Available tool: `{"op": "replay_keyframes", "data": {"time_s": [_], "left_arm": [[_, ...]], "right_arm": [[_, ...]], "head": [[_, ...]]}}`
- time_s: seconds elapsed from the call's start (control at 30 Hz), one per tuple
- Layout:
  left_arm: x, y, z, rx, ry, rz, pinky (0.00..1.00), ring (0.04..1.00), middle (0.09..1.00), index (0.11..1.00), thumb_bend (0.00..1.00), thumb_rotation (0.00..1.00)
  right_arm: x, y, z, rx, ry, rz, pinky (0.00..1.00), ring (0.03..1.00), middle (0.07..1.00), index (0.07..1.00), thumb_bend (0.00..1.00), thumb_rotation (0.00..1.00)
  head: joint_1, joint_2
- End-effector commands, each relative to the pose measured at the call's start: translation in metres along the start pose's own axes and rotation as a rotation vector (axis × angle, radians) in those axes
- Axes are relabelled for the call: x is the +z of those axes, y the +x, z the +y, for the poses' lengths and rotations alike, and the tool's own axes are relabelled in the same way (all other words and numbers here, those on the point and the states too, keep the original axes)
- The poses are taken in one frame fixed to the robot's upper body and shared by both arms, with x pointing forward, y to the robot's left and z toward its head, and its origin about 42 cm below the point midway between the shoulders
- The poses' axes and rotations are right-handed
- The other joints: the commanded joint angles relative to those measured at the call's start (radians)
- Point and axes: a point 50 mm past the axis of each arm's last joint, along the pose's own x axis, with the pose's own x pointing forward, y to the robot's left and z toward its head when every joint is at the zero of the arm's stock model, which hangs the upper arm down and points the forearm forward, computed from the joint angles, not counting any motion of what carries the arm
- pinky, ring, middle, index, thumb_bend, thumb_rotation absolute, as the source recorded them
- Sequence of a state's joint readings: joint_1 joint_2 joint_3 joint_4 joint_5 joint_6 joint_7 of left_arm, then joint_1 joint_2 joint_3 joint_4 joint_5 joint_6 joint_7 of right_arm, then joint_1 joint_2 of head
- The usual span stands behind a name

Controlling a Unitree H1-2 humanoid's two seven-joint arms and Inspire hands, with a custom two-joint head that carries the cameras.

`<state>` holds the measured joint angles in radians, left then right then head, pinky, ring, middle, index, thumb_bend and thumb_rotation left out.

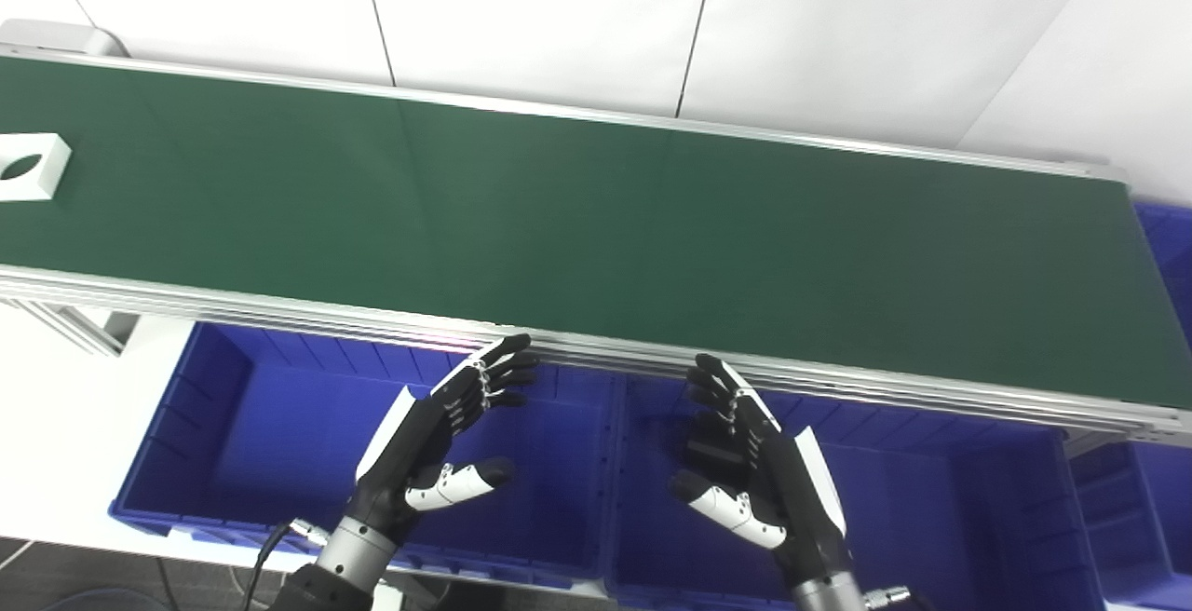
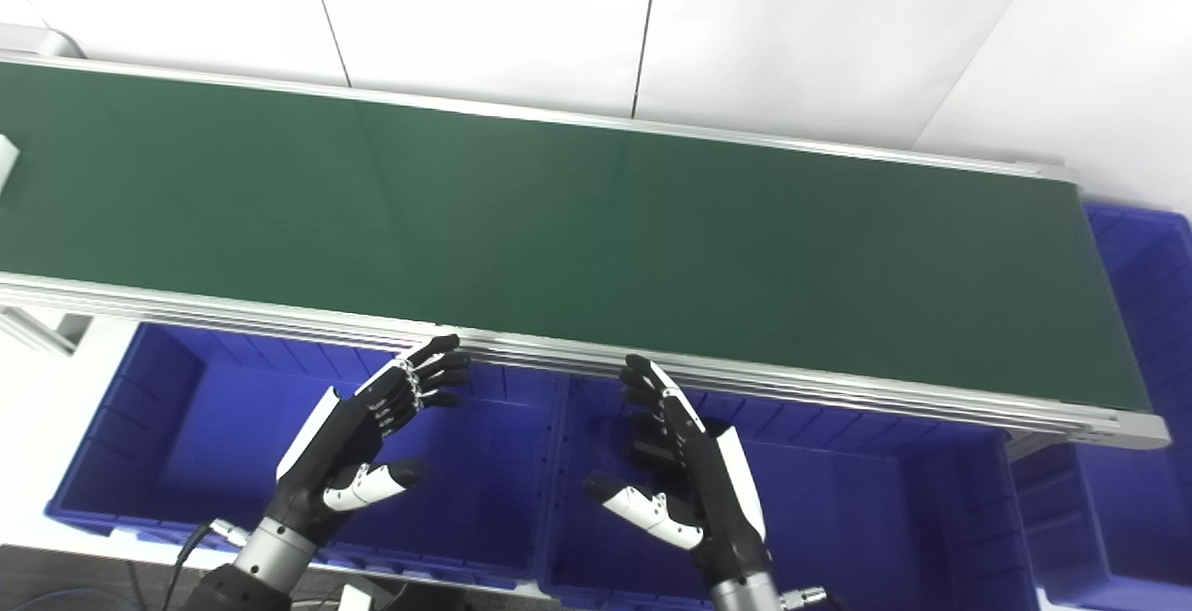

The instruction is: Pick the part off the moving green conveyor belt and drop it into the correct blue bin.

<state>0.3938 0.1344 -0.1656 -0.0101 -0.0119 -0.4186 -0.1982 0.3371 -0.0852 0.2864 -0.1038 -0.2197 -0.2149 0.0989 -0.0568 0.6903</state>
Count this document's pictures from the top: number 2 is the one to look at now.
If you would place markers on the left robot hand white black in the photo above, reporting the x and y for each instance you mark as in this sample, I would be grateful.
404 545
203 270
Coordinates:
345 434

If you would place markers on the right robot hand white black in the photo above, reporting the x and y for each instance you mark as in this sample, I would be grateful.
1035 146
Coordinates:
708 499

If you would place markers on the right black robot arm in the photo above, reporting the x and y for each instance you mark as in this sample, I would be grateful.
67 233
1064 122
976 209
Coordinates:
745 596

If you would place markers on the blue plastic bin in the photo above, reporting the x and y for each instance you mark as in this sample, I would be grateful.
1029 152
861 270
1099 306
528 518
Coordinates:
1117 518
214 425
866 518

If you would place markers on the aluminium conveyor leg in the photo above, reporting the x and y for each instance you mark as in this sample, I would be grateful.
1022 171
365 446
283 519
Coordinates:
37 327

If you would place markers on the grey conveyor end housing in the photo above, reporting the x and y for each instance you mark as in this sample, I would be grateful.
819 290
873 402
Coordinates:
37 38

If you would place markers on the white power adapter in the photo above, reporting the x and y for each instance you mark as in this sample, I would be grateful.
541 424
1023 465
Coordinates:
354 598

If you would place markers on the green conveyor belt aluminium frame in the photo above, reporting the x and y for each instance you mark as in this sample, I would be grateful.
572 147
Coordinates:
559 220

